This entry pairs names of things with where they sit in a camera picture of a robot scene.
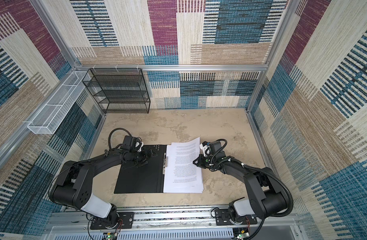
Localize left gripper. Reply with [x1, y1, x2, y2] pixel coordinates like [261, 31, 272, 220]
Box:
[130, 147, 157, 168]

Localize orange black file folder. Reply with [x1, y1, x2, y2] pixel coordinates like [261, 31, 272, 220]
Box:
[114, 145, 167, 194]

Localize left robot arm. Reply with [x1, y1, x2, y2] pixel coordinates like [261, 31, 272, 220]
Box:
[48, 128, 156, 226]

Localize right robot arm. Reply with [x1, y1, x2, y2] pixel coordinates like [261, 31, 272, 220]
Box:
[192, 139, 294, 222]

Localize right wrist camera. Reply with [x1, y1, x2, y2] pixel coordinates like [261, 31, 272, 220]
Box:
[200, 141, 222, 157]

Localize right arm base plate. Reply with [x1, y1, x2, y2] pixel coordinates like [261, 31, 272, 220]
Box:
[210, 208, 258, 226]

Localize black wire mesh shelf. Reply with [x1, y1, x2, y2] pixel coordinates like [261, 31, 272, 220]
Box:
[82, 68, 151, 114]

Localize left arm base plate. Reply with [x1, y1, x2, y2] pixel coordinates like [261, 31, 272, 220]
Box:
[89, 212, 135, 231]

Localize white wire mesh basket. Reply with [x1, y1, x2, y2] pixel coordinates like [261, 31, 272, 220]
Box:
[28, 71, 87, 135]

